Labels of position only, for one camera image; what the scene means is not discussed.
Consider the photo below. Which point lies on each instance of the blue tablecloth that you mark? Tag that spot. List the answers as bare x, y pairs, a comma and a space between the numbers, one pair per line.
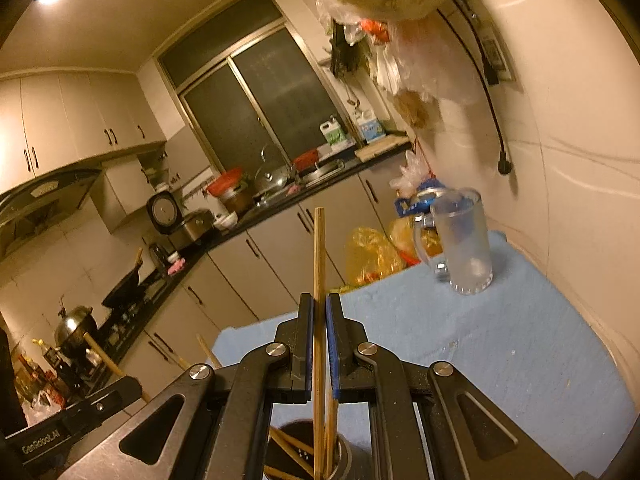
450, 350

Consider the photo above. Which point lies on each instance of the clear hanging plastic bags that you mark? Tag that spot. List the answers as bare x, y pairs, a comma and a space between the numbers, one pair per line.
425, 60

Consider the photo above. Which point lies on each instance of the black kitchen countertop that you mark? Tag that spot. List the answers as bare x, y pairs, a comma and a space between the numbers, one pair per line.
260, 215

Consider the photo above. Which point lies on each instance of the white plastic bag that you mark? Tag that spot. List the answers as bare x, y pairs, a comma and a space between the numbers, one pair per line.
415, 172

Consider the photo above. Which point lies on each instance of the wall socket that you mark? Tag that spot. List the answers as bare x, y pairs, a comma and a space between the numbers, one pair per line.
495, 55

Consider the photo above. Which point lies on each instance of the steel pot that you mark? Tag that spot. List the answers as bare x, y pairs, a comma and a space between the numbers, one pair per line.
237, 202

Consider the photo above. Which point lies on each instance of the white bottle blue label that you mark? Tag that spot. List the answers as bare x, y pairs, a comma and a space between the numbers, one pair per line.
370, 130

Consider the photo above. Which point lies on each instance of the wooden cutting board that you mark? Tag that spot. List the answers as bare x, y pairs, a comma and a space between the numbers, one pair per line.
382, 147

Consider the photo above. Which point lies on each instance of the red basin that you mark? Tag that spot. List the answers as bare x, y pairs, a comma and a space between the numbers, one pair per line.
225, 182

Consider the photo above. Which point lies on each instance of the dark bottle yellow cap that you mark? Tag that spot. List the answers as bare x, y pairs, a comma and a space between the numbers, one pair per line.
50, 360

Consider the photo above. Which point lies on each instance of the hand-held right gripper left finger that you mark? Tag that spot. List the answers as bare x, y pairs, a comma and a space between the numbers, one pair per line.
310, 355

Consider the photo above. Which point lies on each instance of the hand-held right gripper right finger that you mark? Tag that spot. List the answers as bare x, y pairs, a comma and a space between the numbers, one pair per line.
331, 350

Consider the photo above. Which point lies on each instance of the black wall rack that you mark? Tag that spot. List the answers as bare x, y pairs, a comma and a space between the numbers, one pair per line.
347, 55

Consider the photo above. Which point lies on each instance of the bunch of wooden chopsticks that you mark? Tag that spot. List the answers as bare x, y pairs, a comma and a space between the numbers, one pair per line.
330, 440

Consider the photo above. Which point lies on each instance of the range hood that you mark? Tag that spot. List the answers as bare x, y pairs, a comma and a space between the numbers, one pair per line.
45, 190

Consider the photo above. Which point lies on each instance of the single wooden chopstick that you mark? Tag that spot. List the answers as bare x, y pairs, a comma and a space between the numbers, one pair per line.
102, 355
319, 260

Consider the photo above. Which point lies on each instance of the dark sauce bottle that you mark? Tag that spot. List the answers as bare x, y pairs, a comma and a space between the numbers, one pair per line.
25, 375

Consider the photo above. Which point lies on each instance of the kitchen window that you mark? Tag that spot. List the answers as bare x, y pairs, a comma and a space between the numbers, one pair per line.
250, 100

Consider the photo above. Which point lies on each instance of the metal sink faucet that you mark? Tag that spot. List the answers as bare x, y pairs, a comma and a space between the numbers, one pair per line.
262, 155

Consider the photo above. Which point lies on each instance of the yellow plastic bag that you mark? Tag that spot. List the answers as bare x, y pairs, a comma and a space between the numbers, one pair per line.
370, 255

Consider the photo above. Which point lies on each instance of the white bottle green label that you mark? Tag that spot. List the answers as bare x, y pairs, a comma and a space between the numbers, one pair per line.
334, 135

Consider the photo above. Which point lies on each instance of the black frying pan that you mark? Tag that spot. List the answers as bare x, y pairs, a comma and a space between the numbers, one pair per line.
125, 287

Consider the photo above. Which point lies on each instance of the steel wok with lid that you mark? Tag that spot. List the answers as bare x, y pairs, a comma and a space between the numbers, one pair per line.
75, 327

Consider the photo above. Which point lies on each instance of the blue printed snack bag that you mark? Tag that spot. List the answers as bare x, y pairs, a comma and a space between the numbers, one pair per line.
407, 205

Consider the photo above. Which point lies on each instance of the frosted glass mug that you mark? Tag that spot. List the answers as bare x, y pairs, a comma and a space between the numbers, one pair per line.
465, 250

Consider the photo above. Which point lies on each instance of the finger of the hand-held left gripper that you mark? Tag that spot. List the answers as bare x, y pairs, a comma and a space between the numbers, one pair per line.
105, 400

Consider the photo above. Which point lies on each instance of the red sink basket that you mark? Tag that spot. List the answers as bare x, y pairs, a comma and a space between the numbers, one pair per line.
305, 160

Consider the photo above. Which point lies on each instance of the pink cloth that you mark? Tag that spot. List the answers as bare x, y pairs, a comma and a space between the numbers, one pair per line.
176, 267

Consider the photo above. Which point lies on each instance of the glass pot lid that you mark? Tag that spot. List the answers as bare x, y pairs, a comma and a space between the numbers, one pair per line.
272, 180

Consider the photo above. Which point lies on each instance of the beige upper cabinets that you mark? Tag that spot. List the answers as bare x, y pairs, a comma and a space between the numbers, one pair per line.
65, 115

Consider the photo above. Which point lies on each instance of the dark kettle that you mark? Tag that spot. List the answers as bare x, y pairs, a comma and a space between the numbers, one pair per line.
159, 255

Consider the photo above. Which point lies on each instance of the crumpled clear plastic bags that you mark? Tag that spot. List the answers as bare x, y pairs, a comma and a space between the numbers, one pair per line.
40, 407

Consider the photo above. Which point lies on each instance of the dark grey perforated utensil holder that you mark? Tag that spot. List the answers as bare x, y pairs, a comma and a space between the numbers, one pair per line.
346, 455

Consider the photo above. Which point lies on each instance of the white bowl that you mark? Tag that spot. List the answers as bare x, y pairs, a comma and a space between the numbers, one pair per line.
226, 221

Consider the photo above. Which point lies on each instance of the rice cooker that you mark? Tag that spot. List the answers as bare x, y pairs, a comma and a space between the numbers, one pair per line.
192, 227

